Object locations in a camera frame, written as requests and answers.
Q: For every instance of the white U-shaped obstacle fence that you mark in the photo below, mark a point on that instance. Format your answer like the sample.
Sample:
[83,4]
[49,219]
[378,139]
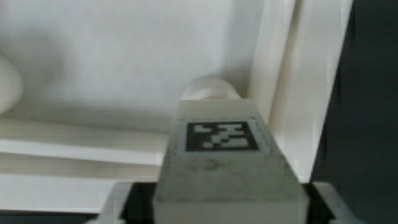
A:
[63,184]

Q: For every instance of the white table leg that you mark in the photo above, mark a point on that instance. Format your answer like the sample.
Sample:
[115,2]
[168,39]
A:
[229,183]

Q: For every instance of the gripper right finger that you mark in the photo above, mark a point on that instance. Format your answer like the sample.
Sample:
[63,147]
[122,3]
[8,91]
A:
[328,211]

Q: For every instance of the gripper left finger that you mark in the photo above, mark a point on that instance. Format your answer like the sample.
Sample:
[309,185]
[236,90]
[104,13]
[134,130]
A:
[115,205]

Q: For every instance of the white square tabletop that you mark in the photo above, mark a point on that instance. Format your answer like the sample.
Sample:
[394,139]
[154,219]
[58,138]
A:
[110,54]

